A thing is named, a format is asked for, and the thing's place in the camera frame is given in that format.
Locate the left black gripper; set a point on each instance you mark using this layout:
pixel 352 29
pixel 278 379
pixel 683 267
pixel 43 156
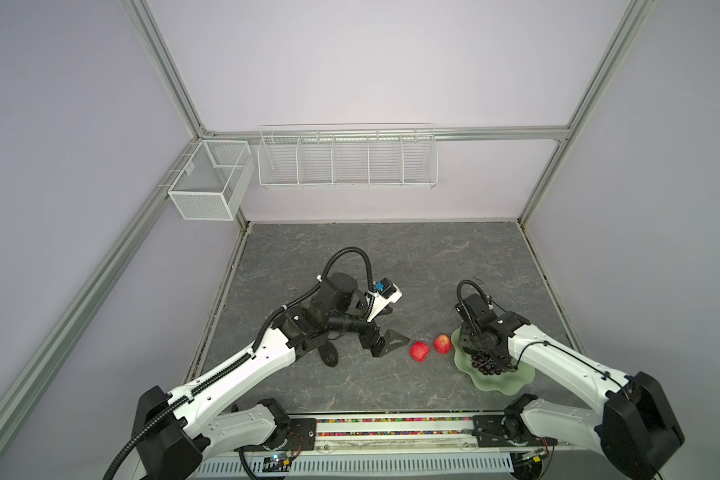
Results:
pixel 381 347

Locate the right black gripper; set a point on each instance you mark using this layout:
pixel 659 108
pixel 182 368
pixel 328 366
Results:
pixel 463 337

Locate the dark purple grape bunch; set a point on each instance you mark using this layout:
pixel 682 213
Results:
pixel 486 365

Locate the red apple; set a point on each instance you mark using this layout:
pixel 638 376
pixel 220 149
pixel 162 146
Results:
pixel 419 351
pixel 443 344

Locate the dark avocado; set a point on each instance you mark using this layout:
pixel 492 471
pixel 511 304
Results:
pixel 329 354

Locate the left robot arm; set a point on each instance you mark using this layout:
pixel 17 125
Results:
pixel 175 431

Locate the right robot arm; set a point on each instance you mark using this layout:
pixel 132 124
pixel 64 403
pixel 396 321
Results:
pixel 627 418

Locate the green wavy fruit bowl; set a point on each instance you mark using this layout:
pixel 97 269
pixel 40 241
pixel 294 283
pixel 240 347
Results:
pixel 507 383

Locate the white mesh box basket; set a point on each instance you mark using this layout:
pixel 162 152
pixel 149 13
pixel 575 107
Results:
pixel 213 181

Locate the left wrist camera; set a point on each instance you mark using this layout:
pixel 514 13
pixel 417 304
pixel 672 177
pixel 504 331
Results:
pixel 384 291

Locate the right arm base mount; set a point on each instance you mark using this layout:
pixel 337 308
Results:
pixel 498 430

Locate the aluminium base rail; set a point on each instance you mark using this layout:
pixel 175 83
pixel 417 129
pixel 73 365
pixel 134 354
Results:
pixel 345 433

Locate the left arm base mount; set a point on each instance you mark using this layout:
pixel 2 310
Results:
pixel 299 434

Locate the white vented cable duct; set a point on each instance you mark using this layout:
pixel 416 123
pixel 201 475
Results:
pixel 378 466

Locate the white wire rack shelf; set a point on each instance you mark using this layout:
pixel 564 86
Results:
pixel 346 155

